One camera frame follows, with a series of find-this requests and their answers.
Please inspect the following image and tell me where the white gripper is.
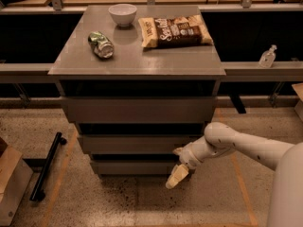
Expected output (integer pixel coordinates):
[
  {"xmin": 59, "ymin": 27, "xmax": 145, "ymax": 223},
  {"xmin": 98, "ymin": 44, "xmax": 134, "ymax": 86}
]
[{"xmin": 166, "ymin": 137, "xmax": 212, "ymax": 189}]

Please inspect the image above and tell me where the grey bottom drawer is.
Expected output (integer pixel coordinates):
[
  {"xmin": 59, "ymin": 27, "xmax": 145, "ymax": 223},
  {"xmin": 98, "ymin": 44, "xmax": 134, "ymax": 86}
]
[{"xmin": 90, "ymin": 161, "xmax": 177, "ymax": 175}]

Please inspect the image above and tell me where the brown sea salt chip bag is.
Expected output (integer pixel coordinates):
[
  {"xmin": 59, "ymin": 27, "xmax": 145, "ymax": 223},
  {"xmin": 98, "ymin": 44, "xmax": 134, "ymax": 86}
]
[{"xmin": 138, "ymin": 14, "xmax": 213, "ymax": 48}]

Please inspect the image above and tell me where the grey drawer cabinet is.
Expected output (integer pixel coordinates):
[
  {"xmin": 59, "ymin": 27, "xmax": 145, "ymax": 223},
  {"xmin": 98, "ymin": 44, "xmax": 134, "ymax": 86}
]
[{"xmin": 49, "ymin": 6, "xmax": 224, "ymax": 162}]

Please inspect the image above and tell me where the white bowl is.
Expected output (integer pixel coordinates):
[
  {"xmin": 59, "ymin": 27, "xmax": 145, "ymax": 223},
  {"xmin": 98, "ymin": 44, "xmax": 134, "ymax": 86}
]
[{"xmin": 108, "ymin": 4, "xmax": 137, "ymax": 26}]

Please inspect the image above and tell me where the crushed green soda can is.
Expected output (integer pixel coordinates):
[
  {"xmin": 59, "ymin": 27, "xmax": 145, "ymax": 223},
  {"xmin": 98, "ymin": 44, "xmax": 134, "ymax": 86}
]
[{"xmin": 88, "ymin": 31, "xmax": 115, "ymax": 59}]

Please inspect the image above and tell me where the grey middle drawer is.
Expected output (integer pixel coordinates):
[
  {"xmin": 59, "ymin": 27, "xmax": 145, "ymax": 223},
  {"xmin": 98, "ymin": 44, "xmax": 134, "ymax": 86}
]
[{"xmin": 78, "ymin": 135, "xmax": 200, "ymax": 154}]

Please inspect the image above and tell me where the grey top drawer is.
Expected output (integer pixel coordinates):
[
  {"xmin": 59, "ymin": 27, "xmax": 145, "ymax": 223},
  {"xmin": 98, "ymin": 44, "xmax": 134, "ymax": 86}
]
[{"xmin": 61, "ymin": 96, "xmax": 215, "ymax": 124}]

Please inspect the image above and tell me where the cardboard box on floor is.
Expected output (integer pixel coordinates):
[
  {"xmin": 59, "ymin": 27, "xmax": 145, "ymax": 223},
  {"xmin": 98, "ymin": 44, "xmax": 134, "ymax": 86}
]
[{"xmin": 0, "ymin": 138, "xmax": 33, "ymax": 227}]

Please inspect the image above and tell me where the clear sanitizer pump bottle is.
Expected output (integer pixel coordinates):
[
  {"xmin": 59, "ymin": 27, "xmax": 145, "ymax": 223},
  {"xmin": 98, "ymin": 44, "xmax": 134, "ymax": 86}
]
[{"xmin": 258, "ymin": 44, "xmax": 277, "ymax": 68}]

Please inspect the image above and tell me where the grey drawer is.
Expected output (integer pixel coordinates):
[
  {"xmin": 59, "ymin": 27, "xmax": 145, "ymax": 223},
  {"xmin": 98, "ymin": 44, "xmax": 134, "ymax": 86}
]
[
  {"xmin": 90, "ymin": 161, "xmax": 177, "ymax": 175},
  {"xmin": 78, "ymin": 135, "xmax": 200, "ymax": 154},
  {"xmin": 61, "ymin": 96, "xmax": 215, "ymax": 124}
]

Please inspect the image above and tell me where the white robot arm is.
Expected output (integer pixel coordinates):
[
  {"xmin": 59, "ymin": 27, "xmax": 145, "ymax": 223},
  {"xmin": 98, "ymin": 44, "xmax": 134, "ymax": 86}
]
[{"xmin": 166, "ymin": 122, "xmax": 303, "ymax": 227}]

